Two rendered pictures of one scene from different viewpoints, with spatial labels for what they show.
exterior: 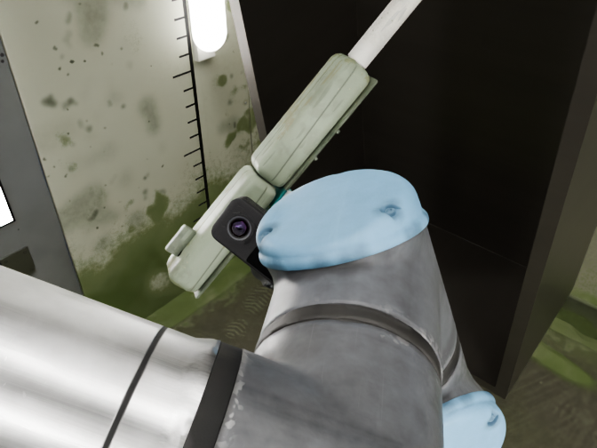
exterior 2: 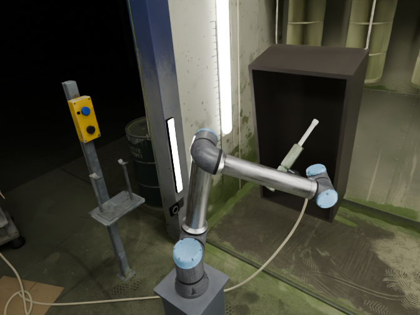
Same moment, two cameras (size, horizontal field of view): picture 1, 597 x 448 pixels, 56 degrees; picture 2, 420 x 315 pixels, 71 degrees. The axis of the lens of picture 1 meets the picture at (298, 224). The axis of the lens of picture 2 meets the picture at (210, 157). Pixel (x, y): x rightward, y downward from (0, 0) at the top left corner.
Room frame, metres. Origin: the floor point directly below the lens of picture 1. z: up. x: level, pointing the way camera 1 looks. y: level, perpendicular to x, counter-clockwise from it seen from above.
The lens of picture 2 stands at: (-0.91, 0.54, 2.05)
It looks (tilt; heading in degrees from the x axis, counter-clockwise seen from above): 30 degrees down; 357
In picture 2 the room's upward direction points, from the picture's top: 4 degrees counter-clockwise
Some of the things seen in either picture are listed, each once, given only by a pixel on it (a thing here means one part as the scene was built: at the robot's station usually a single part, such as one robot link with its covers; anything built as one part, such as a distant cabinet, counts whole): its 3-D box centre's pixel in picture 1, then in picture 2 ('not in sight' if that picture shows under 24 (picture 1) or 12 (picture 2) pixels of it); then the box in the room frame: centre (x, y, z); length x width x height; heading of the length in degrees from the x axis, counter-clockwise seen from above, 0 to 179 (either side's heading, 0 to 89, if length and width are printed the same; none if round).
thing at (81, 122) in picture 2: not in sight; (84, 119); (0.80, 1.19, 1.42); 0.12 x 0.06 x 0.26; 139
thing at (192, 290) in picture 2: not in sight; (190, 277); (0.18, 0.63, 0.69); 0.19 x 0.19 x 0.10
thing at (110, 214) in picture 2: not in sight; (113, 187); (0.73, 1.11, 0.95); 0.26 x 0.15 x 0.32; 139
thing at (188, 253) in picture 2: not in sight; (189, 258); (0.19, 0.63, 0.83); 0.17 x 0.15 x 0.18; 170
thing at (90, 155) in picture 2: not in sight; (102, 196); (0.84, 1.23, 0.82); 0.06 x 0.06 x 1.64; 49
